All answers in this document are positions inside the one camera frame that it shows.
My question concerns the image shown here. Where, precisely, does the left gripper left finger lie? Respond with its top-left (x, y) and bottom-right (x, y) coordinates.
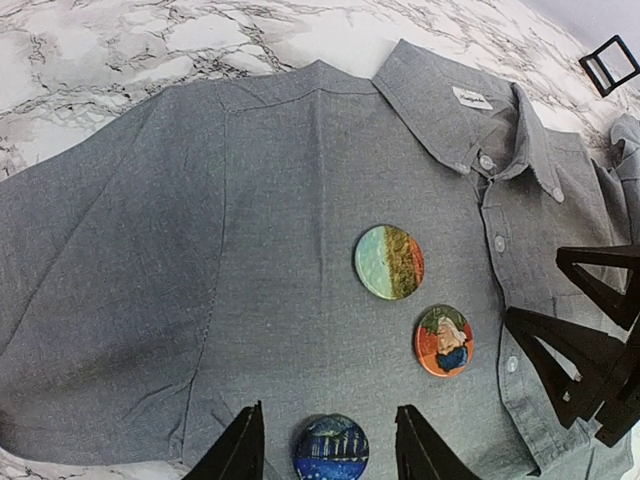
top-left (182, 401), bottom-right (264, 480)

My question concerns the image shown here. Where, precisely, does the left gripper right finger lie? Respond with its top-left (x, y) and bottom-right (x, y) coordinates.
top-left (395, 405), bottom-right (479, 480)

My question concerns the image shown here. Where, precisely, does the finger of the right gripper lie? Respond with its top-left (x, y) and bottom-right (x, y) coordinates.
top-left (556, 245), bottom-right (639, 330)
top-left (505, 307), bottom-right (639, 447)

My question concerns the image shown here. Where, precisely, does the orange portrait brooch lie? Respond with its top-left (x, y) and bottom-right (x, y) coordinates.
top-left (413, 304), bottom-right (474, 378)

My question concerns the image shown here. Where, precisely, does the grey button-up shirt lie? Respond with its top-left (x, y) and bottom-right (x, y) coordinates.
top-left (1, 41), bottom-right (639, 479)

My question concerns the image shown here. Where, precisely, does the blue night scene brooch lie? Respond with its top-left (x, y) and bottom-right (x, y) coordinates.
top-left (292, 414), bottom-right (370, 480)

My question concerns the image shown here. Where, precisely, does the teal and gold brooch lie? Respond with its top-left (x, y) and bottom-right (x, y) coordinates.
top-left (354, 224), bottom-right (425, 300)

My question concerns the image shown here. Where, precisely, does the black display frame back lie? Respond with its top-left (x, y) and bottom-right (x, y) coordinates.
top-left (579, 34), bottom-right (639, 98)

